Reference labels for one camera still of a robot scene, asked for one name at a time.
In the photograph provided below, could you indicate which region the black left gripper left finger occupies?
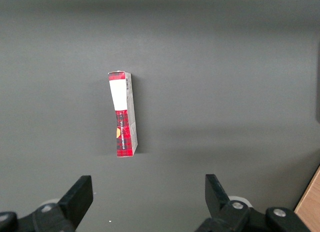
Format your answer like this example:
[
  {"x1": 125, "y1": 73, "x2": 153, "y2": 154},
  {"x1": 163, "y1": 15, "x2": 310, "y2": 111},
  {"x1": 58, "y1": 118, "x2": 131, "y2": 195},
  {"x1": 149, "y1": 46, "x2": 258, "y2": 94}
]
[{"x1": 0, "y1": 175, "x2": 94, "y2": 232}]

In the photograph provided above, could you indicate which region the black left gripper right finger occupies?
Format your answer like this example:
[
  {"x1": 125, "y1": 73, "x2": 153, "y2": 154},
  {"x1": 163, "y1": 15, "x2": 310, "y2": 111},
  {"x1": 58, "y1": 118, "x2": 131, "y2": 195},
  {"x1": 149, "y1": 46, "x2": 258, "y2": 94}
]
[{"x1": 194, "y1": 174, "x2": 313, "y2": 232}]

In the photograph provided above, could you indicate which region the oak wooden drawer cabinet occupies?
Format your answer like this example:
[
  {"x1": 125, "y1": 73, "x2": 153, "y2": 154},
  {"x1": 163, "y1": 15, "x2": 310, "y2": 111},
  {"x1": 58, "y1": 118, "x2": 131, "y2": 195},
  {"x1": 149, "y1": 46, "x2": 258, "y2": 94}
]
[{"x1": 294, "y1": 164, "x2": 320, "y2": 232}]

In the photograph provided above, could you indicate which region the red and grey carton box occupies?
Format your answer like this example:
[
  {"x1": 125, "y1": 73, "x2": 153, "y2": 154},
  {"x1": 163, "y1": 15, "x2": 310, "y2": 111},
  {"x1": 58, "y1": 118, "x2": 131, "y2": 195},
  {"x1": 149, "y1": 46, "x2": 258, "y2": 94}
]
[{"x1": 107, "y1": 70, "x2": 139, "y2": 158}]

